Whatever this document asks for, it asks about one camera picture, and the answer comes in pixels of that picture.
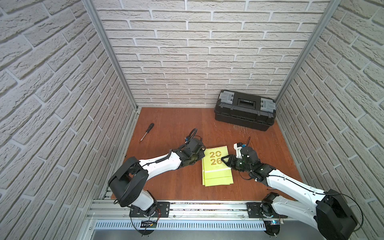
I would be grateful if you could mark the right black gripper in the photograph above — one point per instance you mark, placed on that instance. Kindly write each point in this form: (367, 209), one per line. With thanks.
(230, 160)

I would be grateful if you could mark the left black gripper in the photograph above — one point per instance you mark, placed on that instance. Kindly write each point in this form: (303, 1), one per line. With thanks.
(197, 154)

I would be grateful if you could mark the green calendar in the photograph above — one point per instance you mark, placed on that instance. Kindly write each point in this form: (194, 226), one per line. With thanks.
(215, 172)

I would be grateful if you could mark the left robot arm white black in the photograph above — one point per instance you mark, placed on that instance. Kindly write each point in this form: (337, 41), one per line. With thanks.
(127, 183)

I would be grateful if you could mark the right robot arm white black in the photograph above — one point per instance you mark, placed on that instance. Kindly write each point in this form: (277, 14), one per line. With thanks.
(326, 211)

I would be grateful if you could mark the black screwdriver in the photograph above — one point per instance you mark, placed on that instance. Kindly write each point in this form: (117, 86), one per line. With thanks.
(150, 127)

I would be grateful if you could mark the black grey toolbox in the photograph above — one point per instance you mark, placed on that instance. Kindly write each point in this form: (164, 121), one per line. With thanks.
(245, 110)

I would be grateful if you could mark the perforated metal grille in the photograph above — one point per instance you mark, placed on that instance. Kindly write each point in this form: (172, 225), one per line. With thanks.
(187, 225)

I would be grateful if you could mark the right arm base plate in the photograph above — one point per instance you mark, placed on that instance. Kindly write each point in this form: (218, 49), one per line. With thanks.
(255, 209)

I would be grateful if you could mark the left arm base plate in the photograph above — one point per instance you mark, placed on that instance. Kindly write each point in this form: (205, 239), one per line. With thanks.
(161, 209)

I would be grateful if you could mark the aluminium rail frame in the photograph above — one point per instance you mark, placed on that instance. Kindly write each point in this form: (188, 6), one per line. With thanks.
(179, 210)

